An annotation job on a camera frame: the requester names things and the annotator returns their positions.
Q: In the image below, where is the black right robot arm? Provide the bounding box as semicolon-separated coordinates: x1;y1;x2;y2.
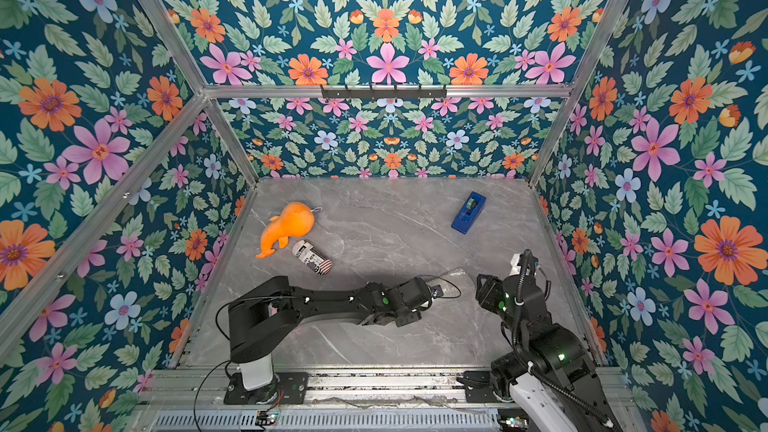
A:
475;273;622;431

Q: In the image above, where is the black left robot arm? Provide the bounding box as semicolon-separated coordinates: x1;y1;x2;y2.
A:
226;276;445;393

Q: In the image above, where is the blue rectangular box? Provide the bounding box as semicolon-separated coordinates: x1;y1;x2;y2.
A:
451;192;486;234

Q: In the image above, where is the black white patterned can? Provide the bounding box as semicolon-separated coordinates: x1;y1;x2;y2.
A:
292;240;333;275

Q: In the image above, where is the orange whale toy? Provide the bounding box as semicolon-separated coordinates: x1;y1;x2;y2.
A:
256;202;315;259

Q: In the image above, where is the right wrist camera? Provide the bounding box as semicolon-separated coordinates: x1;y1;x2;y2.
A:
509;249;538;276

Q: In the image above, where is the white perforated cable tray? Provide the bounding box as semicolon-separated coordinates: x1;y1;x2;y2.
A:
151;409;501;431

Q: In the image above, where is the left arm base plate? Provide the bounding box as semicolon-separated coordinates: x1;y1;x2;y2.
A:
223;372;309;406

